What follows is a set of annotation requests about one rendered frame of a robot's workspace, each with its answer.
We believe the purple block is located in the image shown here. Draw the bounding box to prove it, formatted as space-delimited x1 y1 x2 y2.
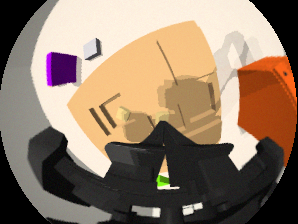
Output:
45 51 77 87

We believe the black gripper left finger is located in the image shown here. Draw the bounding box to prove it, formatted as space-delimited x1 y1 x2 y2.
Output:
104 120 166 181

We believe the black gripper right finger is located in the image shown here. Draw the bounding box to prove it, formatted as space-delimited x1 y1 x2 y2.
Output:
162 120 234 188

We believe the lime green cube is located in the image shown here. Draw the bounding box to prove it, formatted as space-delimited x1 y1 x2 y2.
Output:
157 175 170 186

